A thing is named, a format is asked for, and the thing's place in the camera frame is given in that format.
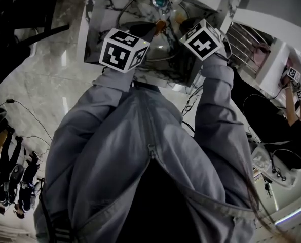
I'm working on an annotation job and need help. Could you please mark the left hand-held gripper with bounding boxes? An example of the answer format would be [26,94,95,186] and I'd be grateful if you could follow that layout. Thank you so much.
[99,20,166,74]

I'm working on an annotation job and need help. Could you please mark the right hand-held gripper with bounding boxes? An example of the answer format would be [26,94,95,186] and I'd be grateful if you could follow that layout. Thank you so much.
[176,13,229,61]

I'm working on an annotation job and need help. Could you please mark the person's left forearm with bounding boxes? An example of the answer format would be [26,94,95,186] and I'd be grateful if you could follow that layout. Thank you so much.
[92,66,141,126]

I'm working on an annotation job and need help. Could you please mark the person's right forearm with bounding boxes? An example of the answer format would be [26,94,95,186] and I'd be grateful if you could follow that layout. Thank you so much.
[194,54,245,139]

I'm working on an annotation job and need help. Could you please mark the marble sink counter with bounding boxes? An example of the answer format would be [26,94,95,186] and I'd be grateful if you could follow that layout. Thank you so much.
[83,0,243,89]

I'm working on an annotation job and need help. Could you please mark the grey jacket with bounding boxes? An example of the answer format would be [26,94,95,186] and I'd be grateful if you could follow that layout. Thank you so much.
[33,54,257,243]

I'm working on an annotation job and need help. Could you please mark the black trousers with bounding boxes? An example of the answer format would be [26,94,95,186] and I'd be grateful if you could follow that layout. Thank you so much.
[121,157,209,243]

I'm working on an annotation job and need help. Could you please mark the metal wire dish rack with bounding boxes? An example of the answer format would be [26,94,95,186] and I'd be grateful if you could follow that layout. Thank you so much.
[225,21,277,73]

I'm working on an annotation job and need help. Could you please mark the black hanging cable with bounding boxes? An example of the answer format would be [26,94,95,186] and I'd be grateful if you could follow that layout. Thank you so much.
[181,84,205,136]

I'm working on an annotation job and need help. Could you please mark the black furniture frame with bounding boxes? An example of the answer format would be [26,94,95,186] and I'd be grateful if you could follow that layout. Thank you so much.
[0,0,70,93]

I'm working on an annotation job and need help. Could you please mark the black floor cable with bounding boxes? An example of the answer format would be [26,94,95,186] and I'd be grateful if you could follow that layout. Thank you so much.
[0,98,54,161]

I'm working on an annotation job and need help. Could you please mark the white device with cables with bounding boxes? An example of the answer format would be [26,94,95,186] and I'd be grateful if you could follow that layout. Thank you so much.
[250,142,294,188]

